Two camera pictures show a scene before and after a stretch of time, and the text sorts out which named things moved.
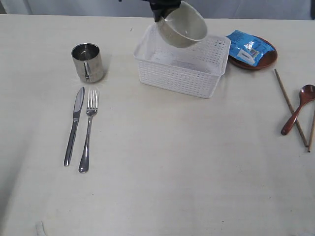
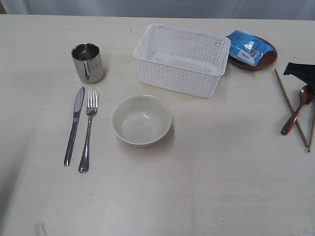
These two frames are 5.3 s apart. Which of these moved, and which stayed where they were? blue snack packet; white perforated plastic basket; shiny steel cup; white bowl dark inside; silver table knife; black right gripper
Moved: white bowl dark inside; black right gripper
Stayed: silver table knife; blue snack packet; shiny steel cup; white perforated plastic basket
